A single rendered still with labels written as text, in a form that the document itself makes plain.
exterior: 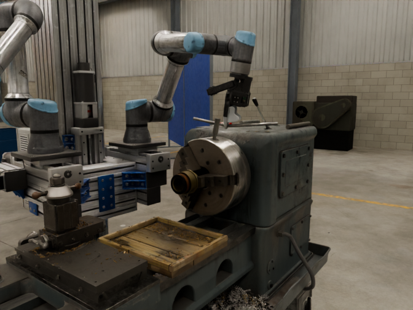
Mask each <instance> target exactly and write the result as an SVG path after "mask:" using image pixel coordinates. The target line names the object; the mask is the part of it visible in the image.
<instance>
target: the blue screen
mask: <svg viewBox="0 0 413 310"><path fill-rule="evenodd" d="M211 86H213V55H207V54H197V55H196V57H195V58H190V60H189V63H188V64H187V65H184V68H183V70H182V73H181V76H180V79H179V81H178V85H177V87H176V90H175V93H174V96H173V99H172V101H173V104H174V106H175V114H174V116H173V119H172V120H170V121H168V146H158V148H172V147H182V146H184V137H185V136H186V134H187V132H188V131H189V130H190V129H196V127H202V126H211V125H212V124H209V123H206V122H200V121H195V120H193V117H197V118H201V119H206V120H209V121H213V95H212V96H211V95H208V94H207V89H208V88H209V87H211ZM170 140H171V141H173V142H175V143H177V144H179V145H180V146H170Z"/></svg>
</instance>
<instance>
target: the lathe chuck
mask: <svg viewBox="0 0 413 310"><path fill-rule="evenodd" d="M211 138H213V137H207V138H199V139H195V140H191V141H189V142H188V144H189V146H190V147H191V150H192V152H193V153H194V156H195V158H196V160H197V162H198V163H199V166H201V167H204V168H203V169H202V170H200V171H198V172H196V174H197V175H198V176H201V175H204V174H206V169H207V170H208V171H209V173H212V174H221V175H236V174H237V184H236V185H228V186H225V187H221V186H213V187H206V188H202V189H201V191H200V194H199V196H198V198H197V201H196V203H195V205H194V208H193V210H192V211H193V212H195V213H198V214H199V215H204V216H213V215H217V214H219V213H221V212H223V211H225V210H228V209H230V208H232V207H233V206H235V205H236V204H237V203H238V202H239V201H240V199H241V198H242V196H243V194H244V192H245V188H246V168H245V164H244V161H243V159H242V157H241V155H240V154H239V152H238V151H237V150H236V149H235V147H234V146H233V145H231V144H230V143H229V142H228V141H226V140H223V139H222V138H218V137H216V139H217V140H211ZM180 161H181V158H180V156H179V154H178V153H177V155H176V157H175V161H174V164H173V176H174V175H177V174H178V173H180V171H179V169H181V166H180V164H179V162H180ZM235 173H236V174H235ZM233 203H235V204H234V205H233V206H231V205H232V204H233ZM230 206H231V207H230Z"/></svg>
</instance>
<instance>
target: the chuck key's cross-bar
mask: <svg viewBox="0 0 413 310"><path fill-rule="evenodd" d="M193 120H195V121H200V122H206V123H209V124H214V121H209V120H206V119H201V118H197V117H193ZM219 125H220V126H223V127H224V124H223V123H219ZM265 125H278V122H263V123H250V124H228V125H227V127H251V126H265Z"/></svg>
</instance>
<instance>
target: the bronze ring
mask: <svg viewBox="0 0 413 310"><path fill-rule="evenodd" d="M197 176H198V175H197V174H196V173H194V172H193V171H191V170H183V171H182V172H180V173H178V174H177V175H174V176H173V177H172V179H171V188H172V190H173V191H174V192H175V193H176V194H187V193H188V194H191V193H194V192H195V191H196V190H197V188H198V185H199V182H198V178H197Z"/></svg>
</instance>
